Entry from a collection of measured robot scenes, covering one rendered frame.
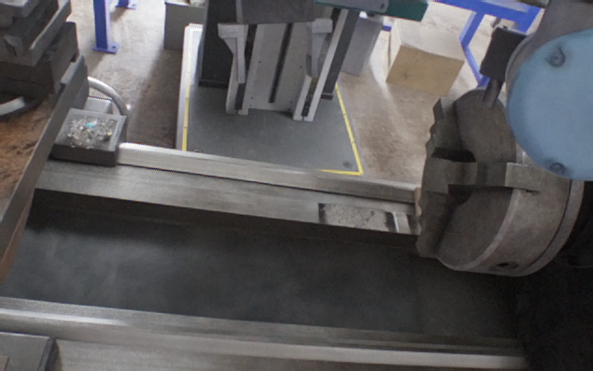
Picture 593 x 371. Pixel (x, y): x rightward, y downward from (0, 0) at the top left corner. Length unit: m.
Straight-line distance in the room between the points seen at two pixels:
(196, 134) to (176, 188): 0.88
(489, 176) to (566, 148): 0.28
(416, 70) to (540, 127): 2.60
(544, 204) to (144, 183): 0.63
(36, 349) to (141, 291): 0.26
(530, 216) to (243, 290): 0.52
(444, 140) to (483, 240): 0.15
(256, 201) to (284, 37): 0.94
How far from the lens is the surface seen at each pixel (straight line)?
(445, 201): 0.67
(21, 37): 0.76
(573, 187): 0.61
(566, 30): 0.32
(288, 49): 1.73
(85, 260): 0.92
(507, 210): 0.58
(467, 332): 1.02
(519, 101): 0.30
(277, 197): 0.88
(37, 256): 0.94
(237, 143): 1.72
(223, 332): 0.71
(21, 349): 0.69
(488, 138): 0.63
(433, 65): 2.90
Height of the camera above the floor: 1.49
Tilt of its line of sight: 46 degrees down
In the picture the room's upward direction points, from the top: 19 degrees clockwise
